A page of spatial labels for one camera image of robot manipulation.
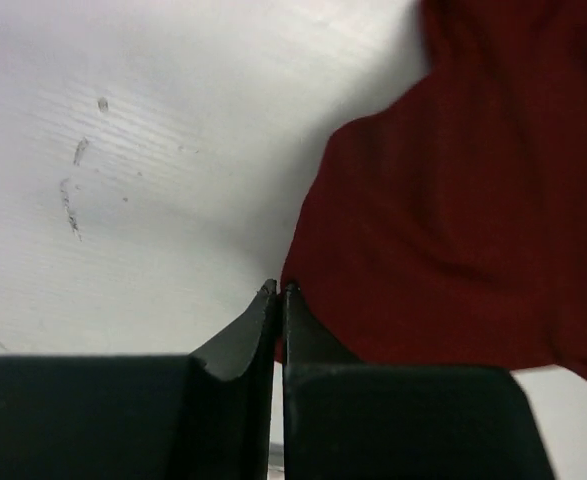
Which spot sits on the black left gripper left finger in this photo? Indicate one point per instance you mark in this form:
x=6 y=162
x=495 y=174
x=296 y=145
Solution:
x=202 y=415

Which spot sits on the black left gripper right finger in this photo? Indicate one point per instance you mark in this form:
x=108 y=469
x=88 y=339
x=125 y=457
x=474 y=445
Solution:
x=345 y=419

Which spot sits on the dark red t shirt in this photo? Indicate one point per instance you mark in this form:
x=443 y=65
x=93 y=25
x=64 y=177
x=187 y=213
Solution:
x=451 y=228

